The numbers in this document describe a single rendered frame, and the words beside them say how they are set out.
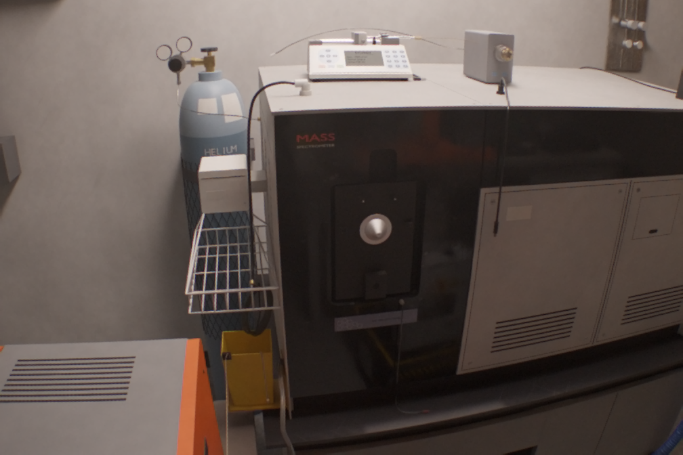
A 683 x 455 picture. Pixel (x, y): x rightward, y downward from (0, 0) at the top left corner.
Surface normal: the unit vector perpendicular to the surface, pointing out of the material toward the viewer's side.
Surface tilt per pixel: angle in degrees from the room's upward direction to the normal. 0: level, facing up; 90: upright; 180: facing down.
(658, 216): 90
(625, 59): 90
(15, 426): 0
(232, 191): 90
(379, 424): 0
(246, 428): 0
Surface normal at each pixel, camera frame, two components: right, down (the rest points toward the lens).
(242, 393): 0.15, 0.40
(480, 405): 0.00, -0.93
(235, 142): 0.80, 0.22
